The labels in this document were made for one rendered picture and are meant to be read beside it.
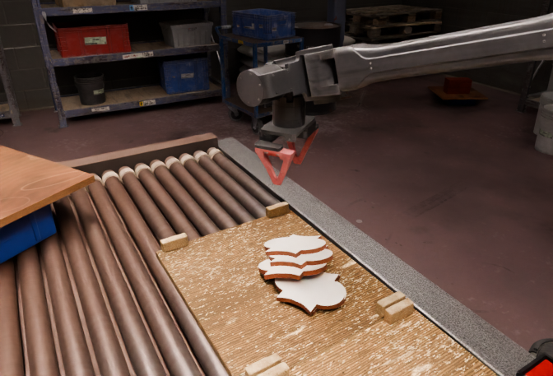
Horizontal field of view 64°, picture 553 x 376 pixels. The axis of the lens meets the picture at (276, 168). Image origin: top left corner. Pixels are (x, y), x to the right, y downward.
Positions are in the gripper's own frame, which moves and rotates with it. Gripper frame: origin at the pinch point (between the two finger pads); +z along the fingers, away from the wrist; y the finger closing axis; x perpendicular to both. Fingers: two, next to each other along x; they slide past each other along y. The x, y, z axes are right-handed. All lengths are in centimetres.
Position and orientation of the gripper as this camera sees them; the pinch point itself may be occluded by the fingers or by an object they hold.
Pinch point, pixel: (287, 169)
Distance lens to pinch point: 81.6
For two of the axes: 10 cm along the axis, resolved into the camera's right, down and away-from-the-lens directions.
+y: -4.1, 3.9, -8.2
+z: -0.1, 9.0, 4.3
